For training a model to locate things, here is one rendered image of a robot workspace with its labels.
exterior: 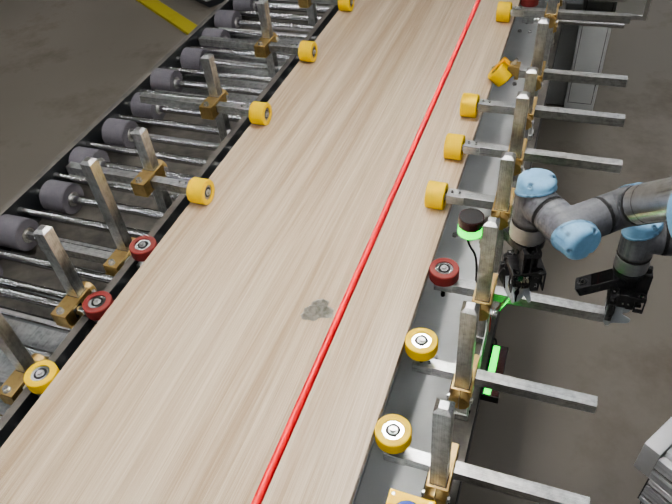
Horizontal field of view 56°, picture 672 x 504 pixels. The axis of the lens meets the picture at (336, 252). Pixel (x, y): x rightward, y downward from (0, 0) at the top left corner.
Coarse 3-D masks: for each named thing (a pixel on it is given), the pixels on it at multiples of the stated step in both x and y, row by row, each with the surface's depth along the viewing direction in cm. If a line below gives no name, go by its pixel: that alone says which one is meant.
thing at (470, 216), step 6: (468, 210) 149; (474, 210) 149; (462, 216) 148; (468, 216) 148; (474, 216) 147; (480, 216) 147; (468, 222) 146; (474, 222) 146; (468, 240) 153; (480, 240) 150; (480, 246) 151; (474, 252) 155
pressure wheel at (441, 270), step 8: (432, 264) 169; (440, 264) 170; (448, 264) 169; (456, 264) 169; (432, 272) 167; (440, 272) 167; (448, 272) 167; (456, 272) 167; (432, 280) 168; (440, 280) 166; (448, 280) 166; (456, 280) 168
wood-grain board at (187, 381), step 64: (384, 0) 294; (448, 0) 288; (512, 0) 283; (320, 64) 255; (384, 64) 251; (256, 128) 225; (320, 128) 222; (384, 128) 219; (448, 128) 215; (256, 192) 199; (320, 192) 196; (384, 192) 194; (192, 256) 180; (256, 256) 178; (320, 256) 176; (384, 256) 174; (128, 320) 165; (192, 320) 163; (256, 320) 161; (320, 320) 160; (384, 320) 158; (64, 384) 152; (128, 384) 150; (192, 384) 149; (256, 384) 147; (320, 384) 146; (384, 384) 144; (0, 448) 141; (64, 448) 140; (128, 448) 138; (192, 448) 137; (256, 448) 136; (320, 448) 134
